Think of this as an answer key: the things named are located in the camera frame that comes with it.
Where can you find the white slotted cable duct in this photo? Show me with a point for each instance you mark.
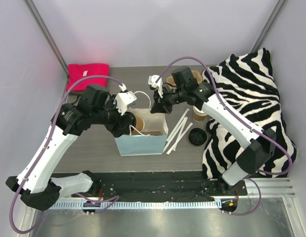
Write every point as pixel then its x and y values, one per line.
pixel 84 205

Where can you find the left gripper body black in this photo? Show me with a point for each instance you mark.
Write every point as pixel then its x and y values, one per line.
pixel 124 124

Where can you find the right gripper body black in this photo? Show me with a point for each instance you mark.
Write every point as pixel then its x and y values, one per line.
pixel 161 102

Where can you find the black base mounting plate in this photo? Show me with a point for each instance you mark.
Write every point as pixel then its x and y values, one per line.
pixel 173 186

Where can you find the stack of paper cups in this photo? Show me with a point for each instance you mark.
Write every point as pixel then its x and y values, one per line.
pixel 198 115

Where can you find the olive cloth under red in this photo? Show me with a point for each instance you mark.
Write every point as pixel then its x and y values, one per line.
pixel 76 93

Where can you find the red folded cloth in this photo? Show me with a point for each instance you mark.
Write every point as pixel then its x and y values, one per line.
pixel 78 71

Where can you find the brown paper coffee cup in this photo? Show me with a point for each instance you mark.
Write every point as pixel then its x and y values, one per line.
pixel 137 127

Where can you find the brown cardboard cup carrier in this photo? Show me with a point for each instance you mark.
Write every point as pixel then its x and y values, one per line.
pixel 195 73

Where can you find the light blue paper bag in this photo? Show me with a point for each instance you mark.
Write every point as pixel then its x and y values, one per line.
pixel 141 145

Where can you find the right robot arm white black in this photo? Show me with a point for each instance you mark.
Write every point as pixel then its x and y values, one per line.
pixel 258 144

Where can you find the white wrapped straw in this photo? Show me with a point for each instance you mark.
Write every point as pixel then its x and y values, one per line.
pixel 176 128
pixel 181 129
pixel 173 147

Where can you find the aluminium frame rail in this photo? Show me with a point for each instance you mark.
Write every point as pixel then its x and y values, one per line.
pixel 270 188

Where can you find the left corner metal post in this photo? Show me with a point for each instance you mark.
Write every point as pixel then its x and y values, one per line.
pixel 46 33

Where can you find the corner metal post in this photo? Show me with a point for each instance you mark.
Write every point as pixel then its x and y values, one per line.
pixel 275 13
pixel 46 33

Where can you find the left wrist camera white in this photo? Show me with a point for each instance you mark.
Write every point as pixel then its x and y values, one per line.
pixel 124 99

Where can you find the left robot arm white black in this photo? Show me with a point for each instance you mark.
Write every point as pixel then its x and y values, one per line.
pixel 37 188

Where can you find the stack of black lids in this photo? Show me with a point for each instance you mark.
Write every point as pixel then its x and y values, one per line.
pixel 197 136

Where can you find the zebra pattern blanket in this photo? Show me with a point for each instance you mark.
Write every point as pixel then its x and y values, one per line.
pixel 246 82

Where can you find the right corner metal post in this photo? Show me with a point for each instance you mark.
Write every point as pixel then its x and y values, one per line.
pixel 275 13

